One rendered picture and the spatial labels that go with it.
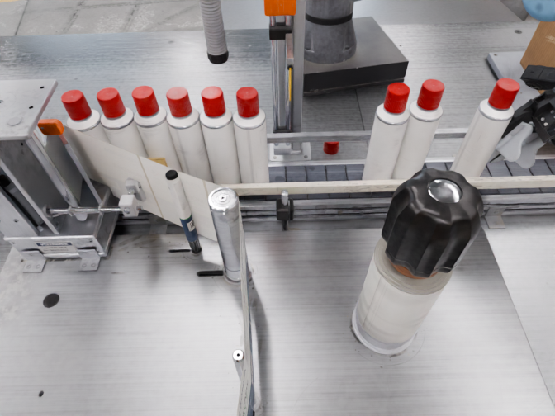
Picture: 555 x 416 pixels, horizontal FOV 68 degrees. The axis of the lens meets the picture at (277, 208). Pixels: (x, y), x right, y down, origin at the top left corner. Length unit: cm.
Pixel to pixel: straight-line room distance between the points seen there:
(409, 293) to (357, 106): 65
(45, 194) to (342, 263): 46
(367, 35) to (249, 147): 62
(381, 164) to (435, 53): 60
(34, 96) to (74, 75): 65
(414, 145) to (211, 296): 40
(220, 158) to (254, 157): 6
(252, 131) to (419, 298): 35
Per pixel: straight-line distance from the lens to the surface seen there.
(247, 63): 116
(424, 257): 40
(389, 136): 68
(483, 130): 73
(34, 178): 66
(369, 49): 113
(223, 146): 67
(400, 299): 47
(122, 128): 69
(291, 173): 78
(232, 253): 58
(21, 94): 62
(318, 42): 104
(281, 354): 61
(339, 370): 60
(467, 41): 134
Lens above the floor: 146
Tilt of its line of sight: 52 degrees down
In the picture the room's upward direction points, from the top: 2 degrees counter-clockwise
